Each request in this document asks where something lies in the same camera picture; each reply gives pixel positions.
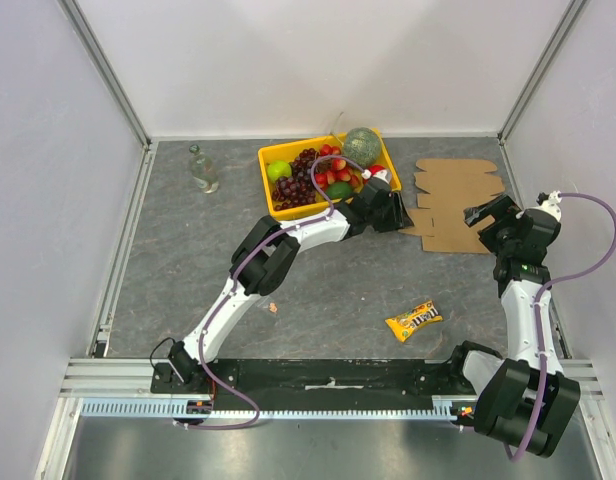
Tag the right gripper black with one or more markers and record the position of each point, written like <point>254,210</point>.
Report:
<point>491,218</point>

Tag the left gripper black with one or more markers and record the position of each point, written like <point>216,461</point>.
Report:
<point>398,216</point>

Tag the brown cardboard box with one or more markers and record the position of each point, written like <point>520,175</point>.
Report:
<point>446,188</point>

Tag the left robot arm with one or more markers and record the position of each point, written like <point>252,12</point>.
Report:
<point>261,263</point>

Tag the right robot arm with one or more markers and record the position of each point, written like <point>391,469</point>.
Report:
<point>524,399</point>

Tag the red apple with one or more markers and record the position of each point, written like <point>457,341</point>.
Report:
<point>375,169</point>

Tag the green lime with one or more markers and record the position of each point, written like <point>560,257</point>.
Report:
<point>338,191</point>

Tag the green netted melon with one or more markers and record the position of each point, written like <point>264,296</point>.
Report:
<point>361,148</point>

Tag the yellow candy bag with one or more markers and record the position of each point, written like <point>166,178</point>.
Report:
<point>405,325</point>

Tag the dark purple grape bunch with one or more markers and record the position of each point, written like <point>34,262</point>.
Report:
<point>298,189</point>

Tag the green apple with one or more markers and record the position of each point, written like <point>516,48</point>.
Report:
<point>278,169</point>

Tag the yellow plastic tray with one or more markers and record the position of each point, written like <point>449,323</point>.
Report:
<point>289,151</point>

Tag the clear glass bottle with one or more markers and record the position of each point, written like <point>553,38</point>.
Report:
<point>202,170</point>

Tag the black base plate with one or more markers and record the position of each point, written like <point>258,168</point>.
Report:
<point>257,376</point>

